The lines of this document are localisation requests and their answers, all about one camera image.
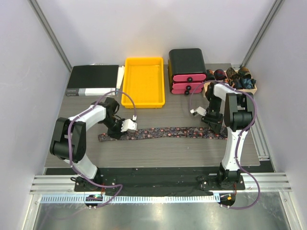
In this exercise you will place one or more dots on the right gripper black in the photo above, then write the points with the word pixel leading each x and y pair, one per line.
pixel 215 123

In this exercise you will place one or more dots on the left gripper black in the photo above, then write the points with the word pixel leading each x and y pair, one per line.
pixel 117 133

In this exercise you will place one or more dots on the dark patterned necktie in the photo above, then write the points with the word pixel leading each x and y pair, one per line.
pixel 171 132

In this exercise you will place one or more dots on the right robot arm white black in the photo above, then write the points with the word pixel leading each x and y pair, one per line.
pixel 237 110

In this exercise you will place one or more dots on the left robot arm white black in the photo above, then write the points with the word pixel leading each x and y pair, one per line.
pixel 69 143

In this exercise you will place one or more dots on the wooden compartment box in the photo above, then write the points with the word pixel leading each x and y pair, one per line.
pixel 227 81

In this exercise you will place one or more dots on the rolled navy tie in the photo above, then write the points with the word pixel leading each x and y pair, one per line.
pixel 235 83

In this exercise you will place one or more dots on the rolled red patterned tie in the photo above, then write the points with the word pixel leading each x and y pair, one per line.
pixel 220 75

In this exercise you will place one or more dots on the rolled blue tie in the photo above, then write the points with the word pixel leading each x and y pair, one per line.
pixel 248 83

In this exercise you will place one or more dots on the rolled brown patterned tie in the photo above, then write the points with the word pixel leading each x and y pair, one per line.
pixel 232 74

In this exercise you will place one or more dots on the black binder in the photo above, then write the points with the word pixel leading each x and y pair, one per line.
pixel 92 80

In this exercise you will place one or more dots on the black pink drawer unit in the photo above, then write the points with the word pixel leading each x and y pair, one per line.
pixel 186 70

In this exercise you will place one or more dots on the rolled orange dark tie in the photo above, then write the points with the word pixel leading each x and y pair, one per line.
pixel 244 72

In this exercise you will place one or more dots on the yellow plastic tray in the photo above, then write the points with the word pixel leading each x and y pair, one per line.
pixel 144 83

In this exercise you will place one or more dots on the white teal pen box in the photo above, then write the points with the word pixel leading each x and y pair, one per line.
pixel 120 76

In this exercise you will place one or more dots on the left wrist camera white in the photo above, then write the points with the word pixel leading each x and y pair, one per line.
pixel 129 125

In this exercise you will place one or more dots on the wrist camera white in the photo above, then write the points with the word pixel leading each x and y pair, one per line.
pixel 198 111
pixel 129 125

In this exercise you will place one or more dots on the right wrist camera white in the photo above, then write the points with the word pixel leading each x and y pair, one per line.
pixel 198 111

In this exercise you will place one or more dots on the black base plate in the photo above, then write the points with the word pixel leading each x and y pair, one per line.
pixel 159 182

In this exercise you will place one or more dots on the white slotted cable duct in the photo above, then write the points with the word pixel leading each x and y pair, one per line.
pixel 95 199

